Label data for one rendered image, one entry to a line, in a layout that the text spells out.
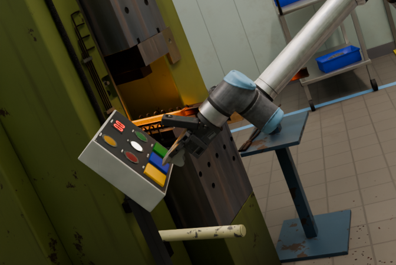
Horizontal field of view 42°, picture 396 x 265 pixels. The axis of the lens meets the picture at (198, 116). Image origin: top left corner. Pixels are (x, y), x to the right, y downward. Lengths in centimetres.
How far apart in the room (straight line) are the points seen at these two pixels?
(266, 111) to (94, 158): 53
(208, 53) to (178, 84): 353
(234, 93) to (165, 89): 108
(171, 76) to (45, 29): 77
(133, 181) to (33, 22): 72
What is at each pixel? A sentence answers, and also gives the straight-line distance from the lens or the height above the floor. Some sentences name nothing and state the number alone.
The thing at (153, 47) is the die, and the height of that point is 132.
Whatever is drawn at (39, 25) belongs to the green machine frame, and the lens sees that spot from 196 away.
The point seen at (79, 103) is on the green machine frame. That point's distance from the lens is 199.
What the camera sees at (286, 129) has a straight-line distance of 267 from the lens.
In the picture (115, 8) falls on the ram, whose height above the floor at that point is 153.
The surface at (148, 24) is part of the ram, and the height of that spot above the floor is 142.
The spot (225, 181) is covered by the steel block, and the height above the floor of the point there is 64.
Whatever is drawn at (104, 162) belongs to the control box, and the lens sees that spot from 158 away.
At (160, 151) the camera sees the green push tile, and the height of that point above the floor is 102.
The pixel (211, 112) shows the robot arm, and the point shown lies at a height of 115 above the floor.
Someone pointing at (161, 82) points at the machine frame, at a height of 112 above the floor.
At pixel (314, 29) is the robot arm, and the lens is 171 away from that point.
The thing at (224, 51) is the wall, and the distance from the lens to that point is 600.
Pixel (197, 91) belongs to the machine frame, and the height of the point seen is 99.
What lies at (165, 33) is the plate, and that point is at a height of 133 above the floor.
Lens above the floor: 154
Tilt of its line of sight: 15 degrees down
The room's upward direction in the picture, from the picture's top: 22 degrees counter-clockwise
